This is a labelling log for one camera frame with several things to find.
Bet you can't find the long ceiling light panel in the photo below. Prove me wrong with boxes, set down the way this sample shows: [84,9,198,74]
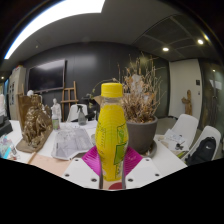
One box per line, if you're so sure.
[3,0,106,60]

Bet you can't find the wooden easel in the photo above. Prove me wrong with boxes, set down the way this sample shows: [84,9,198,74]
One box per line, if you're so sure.
[60,80,79,122]

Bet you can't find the white cabinet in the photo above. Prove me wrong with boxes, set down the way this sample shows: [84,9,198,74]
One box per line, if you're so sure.
[8,66,28,121]

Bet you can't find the brown relief sculpture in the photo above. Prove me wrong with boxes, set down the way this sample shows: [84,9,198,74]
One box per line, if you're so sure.
[15,93,54,154]

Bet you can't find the clear spray bottle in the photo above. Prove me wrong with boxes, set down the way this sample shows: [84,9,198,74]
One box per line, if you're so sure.
[77,104,88,127]

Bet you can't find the folded newspaper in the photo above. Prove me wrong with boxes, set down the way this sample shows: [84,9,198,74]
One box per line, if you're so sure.
[50,126,96,161]

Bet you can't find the wooden wall figure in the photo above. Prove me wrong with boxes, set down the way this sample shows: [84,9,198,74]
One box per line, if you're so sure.
[181,89,194,116]

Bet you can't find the white bottle with green label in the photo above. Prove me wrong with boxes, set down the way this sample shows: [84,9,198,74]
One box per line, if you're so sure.
[52,118,61,132]

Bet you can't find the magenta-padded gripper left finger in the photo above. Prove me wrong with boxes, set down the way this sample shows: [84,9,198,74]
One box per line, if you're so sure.
[61,145,102,190]

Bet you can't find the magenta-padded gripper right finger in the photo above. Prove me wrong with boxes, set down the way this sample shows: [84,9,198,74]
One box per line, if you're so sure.
[121,145,164,190]

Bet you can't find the black wall screen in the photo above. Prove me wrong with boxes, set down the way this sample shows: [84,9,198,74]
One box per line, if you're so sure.
[27,59,67,94]

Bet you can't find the black backpack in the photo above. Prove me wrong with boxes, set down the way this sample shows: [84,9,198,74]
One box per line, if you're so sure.
[185,136,217,167]

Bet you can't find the loose paper sheets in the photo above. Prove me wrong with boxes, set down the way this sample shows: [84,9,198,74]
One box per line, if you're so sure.
[161,129,189,158]

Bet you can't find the colourful printed sheets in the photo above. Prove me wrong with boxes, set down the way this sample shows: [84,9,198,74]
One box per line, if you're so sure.
[0,134,18,160]

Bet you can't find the light wooden drawing board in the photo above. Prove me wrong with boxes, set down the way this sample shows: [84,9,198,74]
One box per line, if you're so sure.
[29,152,73,178]

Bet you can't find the white plaster figurine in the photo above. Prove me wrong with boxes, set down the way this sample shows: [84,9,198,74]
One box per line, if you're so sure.
[50,97,63,121]

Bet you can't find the yellow drink bottle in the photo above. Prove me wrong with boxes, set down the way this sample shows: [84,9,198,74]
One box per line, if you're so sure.
[94,82,129,183]

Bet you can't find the grey pot with dried plant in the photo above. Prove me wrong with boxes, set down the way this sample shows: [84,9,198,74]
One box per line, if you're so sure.
[116,53,164,155]

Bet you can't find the white plaster torso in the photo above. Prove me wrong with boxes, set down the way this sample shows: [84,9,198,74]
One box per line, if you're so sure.
[129,73,144,94]

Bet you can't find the black foam blocks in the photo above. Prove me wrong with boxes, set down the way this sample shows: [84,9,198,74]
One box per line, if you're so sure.
[0,114,14,138]

